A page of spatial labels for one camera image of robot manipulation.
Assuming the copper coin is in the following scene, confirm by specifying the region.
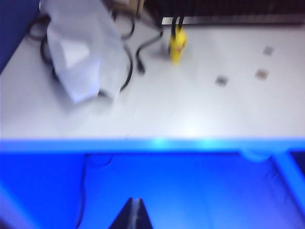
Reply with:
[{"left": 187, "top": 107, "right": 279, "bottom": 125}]
[{"left": 255, "top": 68, "right": 269, "bottom": 79}]

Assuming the cardboard box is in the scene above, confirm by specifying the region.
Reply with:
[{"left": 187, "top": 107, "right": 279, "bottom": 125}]
[{"left": 111, "top": 0, "right": 144, "bottom": 13}]

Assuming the blue panel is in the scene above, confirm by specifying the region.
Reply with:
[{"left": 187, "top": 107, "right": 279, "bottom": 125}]
[{"left": 0, "top": 0, "right": 41, "bottom": 73}]

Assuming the white plastic bag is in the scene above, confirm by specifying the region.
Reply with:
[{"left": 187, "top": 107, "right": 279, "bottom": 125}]
[{"left": 46, "top": 0, "right": 123, "bottom": 104}]

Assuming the black cable with plug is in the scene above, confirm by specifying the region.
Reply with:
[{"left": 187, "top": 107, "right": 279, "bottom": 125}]
[{"left": 134, "top": 28, "right": 165, "bottom": 75}]

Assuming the black keyboard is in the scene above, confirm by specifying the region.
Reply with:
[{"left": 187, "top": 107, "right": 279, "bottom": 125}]
[{"left": 142, "top": 0, "right": 305, "bottom": 26}]

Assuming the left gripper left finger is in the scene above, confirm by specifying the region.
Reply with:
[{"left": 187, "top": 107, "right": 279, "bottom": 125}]
[{"left": 109, "top": 197, "right": 135, "bottom": 229}]

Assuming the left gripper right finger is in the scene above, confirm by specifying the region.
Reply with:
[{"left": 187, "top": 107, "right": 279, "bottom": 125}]
[{"left": 136, "top": 198, "right": 153, "bottom": 229}]

